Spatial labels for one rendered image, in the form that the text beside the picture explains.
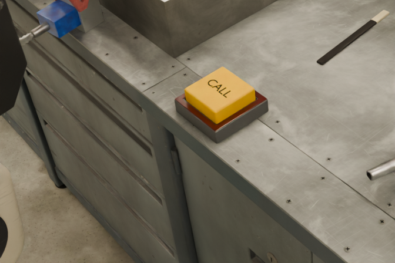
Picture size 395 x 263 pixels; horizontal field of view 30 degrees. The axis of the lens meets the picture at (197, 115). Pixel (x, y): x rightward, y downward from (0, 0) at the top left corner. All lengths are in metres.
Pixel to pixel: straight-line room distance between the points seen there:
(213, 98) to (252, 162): 0.09
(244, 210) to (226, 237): 0.12
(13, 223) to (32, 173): 1.10
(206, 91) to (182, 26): 0.13
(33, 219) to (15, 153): 0.26
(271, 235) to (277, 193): 0.21
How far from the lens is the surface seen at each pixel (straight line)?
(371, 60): 0.95
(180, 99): 0.88
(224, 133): 0.84
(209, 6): 0.97
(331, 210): 0.77
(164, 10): 0.93
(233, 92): 0.85
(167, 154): 1.11
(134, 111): 1.18
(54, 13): 1.04
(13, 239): 0.96
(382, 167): 0.77
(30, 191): 2.00
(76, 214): 1.90
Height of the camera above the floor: 1.39
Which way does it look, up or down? 42 degrees down
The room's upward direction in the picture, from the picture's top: 9 degrees counter-clockwise
